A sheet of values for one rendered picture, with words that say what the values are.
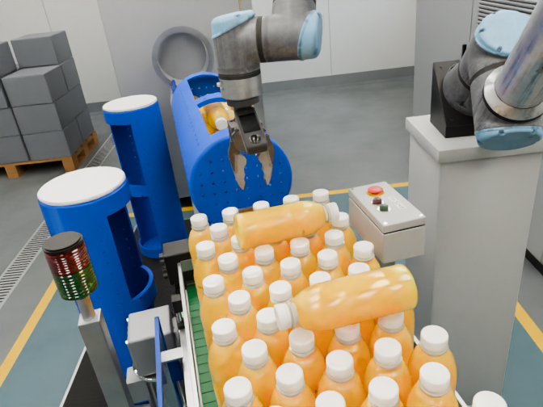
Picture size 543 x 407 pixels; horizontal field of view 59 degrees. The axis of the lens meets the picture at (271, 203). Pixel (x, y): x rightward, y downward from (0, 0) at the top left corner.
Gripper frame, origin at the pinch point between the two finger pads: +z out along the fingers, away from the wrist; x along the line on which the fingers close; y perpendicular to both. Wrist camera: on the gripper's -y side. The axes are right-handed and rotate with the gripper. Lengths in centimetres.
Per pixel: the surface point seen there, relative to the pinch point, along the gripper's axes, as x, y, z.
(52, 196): 57, 48, 13
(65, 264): 36.5, -29.6, -6.4
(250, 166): -2.2, 17.6, 3.2
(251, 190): -1.5, 17.6, 10.3
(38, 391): 99, 77, 117
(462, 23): -175, 186, 5
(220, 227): 10.0, -7.1, 5.5
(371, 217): -23.2, -12.5, 8.0
